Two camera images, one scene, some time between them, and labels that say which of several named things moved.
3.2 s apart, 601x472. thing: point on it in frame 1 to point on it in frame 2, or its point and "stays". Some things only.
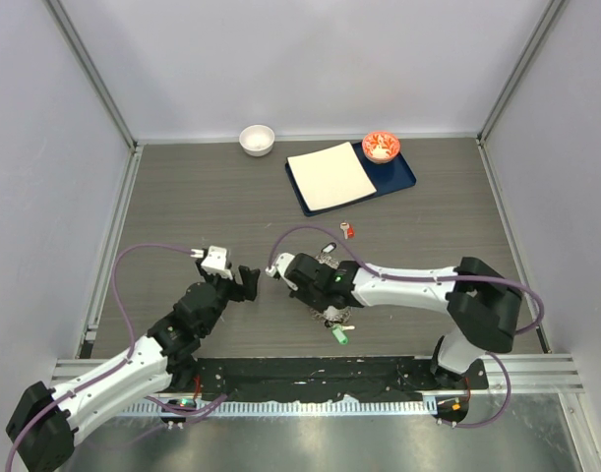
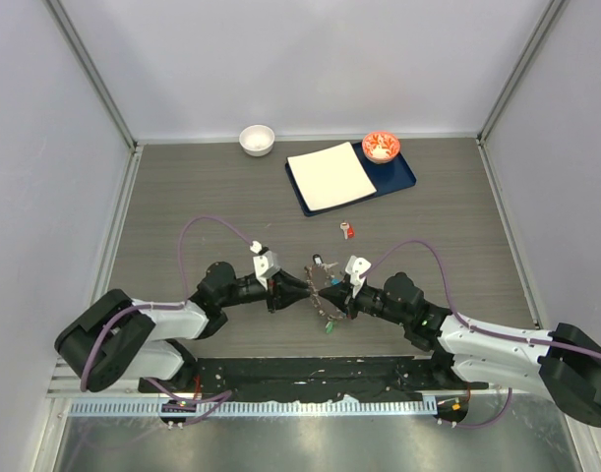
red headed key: (348, 230) stays
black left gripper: (246, 290) to (283, 289)
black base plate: (313, 377) stays
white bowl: (257, 140) stays
